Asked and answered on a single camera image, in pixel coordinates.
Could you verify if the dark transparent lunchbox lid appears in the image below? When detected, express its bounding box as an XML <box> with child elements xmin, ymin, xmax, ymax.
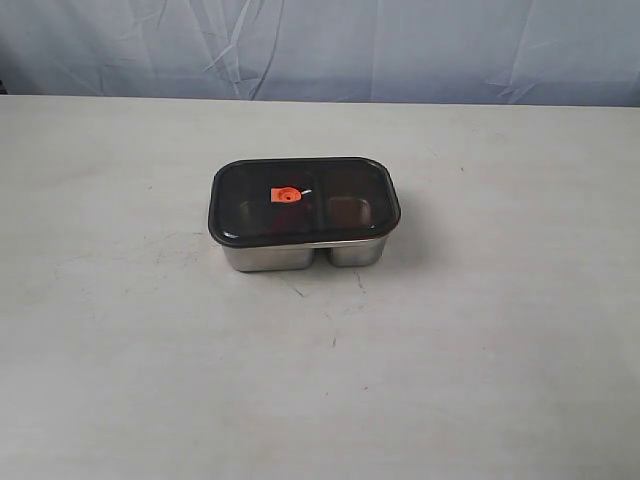
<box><xmin>208</xmin><ymin>157</ymin><xmax>401</xmax><ymax>249</ymax></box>

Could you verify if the yellow cheese wedge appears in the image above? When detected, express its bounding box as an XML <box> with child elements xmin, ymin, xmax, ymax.
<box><xmin>327</xmin><ymin>196</ymin><xmax>374</xmax><ymax>229</ymax></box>

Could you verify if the red sausage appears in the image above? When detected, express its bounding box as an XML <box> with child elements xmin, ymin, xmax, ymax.
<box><xmin>268</xmin><ymin>201</ymin><xmax>314</xmax><ymax>235</ymax></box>

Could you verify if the stainless steel lunchbox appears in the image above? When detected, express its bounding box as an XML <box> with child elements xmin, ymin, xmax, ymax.
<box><xmin>222</xmin><ymin>235</ymin><xmax>388</xmax><ymax>273</ymax></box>

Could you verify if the white backdrop cloth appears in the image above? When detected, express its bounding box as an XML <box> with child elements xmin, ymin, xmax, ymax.
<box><xmin>1</xmin><ymin>1</ymin><xmax>639</xmax><ymax>106</ymax></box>

